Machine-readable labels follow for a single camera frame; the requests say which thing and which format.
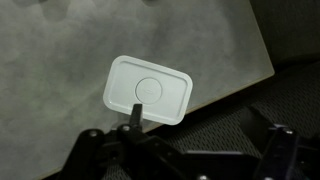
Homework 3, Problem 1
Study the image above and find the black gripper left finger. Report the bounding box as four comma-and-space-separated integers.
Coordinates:
56, 103, 188, 180

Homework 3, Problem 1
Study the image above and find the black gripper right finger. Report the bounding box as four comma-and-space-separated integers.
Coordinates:
253, 124, 320, 180

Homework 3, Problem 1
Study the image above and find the white rectangular container lid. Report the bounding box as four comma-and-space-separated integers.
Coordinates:
102, 54, 194, 126

